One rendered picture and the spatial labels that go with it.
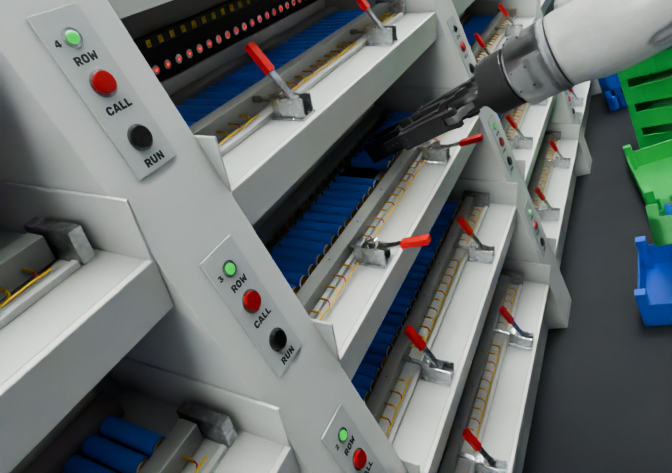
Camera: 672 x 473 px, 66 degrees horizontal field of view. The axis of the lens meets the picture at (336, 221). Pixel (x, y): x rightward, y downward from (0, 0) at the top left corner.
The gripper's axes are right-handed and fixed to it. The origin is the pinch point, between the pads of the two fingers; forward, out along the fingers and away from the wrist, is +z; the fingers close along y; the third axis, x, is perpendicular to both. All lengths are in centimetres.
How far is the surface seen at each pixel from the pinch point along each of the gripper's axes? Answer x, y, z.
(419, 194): 7.7, 5.7, -2.5
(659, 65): 38, -97, -24
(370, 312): 9.4, 29.6, -4.0
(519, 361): 46.8, -0.6, 3.5
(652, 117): 52, -98, -17
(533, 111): 26, -70, 2
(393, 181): 4.1, 6.4, -0.5
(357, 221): 3.5, 17.5, 0.1
